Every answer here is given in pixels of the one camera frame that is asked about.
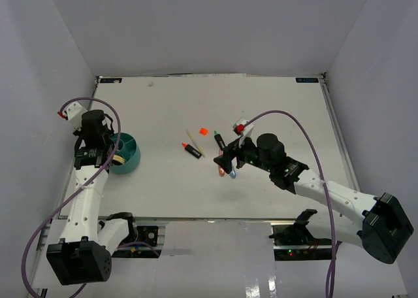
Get clear tape roll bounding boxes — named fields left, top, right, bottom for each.
left=110, top=154, right=126, bottom=166

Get left aluminium table rail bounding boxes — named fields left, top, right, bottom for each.
left=25, top=76, right=101, bottom=298

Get blue transparent highlighter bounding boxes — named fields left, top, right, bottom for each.
left=229, top=163, right=236, bottom=179

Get black highlighter orange cap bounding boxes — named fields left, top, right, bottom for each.
left=182, top=142, right=202, bottom=159

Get orange translucent cap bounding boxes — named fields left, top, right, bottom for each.
left=199, top=127, right=208, bottom=135

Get orange transparent highlighter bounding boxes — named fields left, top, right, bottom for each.
left=217, top=150, right=225, bottom=177

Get black highlighter green cap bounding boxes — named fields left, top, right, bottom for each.
left=214, top=131, right=225, bottom=150

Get black logo sticker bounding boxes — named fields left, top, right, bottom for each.
left=295, top=77, right=319, bottom=84
left=99, top=78, right=123, bottom=84

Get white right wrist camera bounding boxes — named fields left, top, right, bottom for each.
left=233, top=117, right=254, bottom=148

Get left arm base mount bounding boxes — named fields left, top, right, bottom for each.
left=112, top=225, right=165, bottom=259

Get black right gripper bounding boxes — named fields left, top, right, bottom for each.
left=214, top=133, right=273, bottom=174

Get right black logo sticker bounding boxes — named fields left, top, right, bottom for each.
left=295, top=77, right=319, bottom=84

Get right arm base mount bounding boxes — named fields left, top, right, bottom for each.
left=269, top=209, right=332, bottom=261

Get aluminium table rail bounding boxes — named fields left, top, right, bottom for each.
left=25, top=76, right=101, bottom=298
left=319, top=72, right=360, bottom=190

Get left black logo sticker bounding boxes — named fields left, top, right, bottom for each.
left=99, top=78, right=123, bottom=84

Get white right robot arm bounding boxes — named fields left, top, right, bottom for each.
left=214, top=133, right=414, bottom=264

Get right aluminium table rail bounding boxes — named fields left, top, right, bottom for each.
left=319, top=72, right=360, bottom=190

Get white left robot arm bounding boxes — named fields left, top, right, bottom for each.
left=46, top=110, right=138, bottom=286

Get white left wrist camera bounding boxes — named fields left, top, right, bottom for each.
left=57, top=102, right=88, bottom=125

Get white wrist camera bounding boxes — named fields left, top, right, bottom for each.
left=57, top=102, right=88, bottom=125
left=233, top=117, right=254, bottom=148

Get clear yellow gel pen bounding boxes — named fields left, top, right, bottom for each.
left=186, top=129, right=206, bottom=157

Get teal round divided organizer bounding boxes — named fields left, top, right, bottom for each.
left=110, top=133, right=141, bottom=175

